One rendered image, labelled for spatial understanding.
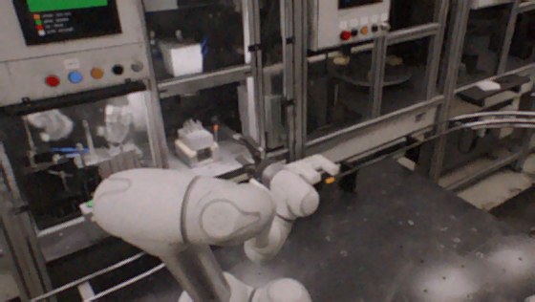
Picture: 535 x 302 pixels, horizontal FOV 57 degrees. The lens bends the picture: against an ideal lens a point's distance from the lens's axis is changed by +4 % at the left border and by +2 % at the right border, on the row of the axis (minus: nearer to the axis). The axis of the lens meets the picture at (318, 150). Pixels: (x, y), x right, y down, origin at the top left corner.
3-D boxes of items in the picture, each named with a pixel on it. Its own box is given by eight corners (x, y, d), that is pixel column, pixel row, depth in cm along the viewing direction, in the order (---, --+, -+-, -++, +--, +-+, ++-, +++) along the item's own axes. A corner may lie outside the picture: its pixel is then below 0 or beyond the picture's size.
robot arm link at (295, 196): (278, 162, 145) (257, 200, 146) (309, 185, 135) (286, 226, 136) (301, 172, 153) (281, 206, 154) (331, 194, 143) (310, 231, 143)
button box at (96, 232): (92, 242, 156) (84, 212, 150) (85, 229, 161) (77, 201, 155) (117, 232, 160) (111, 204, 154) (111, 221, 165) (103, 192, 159)
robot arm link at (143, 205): (250, 352, 142) (181, 341, 145) (264, 297, 152) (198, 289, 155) (178, 231, 81) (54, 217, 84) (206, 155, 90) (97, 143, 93)
